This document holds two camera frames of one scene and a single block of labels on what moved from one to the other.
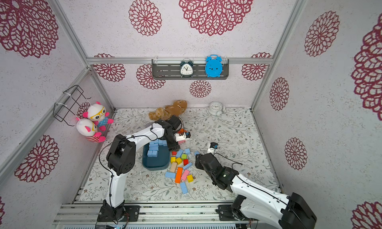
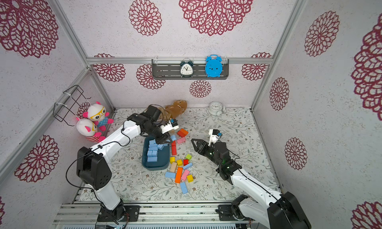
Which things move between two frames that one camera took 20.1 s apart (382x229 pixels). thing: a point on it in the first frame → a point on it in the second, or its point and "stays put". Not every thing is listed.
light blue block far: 184,188 stays put
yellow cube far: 190,178 stays put
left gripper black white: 174,147 → 165,136
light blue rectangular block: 153,147 stays put
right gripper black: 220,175 → 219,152
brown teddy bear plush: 177,107 stays put
